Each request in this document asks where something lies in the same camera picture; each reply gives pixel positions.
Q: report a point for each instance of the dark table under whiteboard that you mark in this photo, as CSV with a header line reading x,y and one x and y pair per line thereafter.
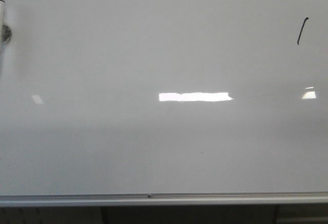
x,y
312,213

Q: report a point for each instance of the white whiteboard with aluminium frame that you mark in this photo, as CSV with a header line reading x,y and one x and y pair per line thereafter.
x,y
163,102

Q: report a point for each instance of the black object at left edge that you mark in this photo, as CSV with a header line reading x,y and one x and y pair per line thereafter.
x,y
6,34

